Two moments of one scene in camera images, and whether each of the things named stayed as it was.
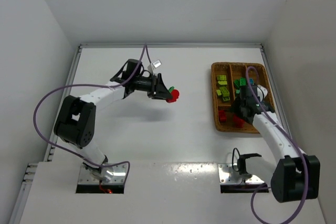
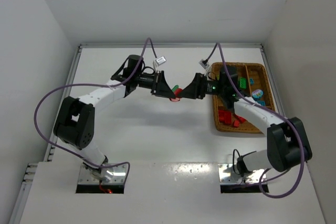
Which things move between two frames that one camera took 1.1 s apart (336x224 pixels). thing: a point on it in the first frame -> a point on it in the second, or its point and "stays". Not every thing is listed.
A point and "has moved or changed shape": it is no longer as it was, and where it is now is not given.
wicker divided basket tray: [227, 78] stays
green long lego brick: [242, 81] stays
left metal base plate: [115, 174] stays
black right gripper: [243, 97] -> [198, 86]
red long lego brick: [222, 116] has moved or changed shape
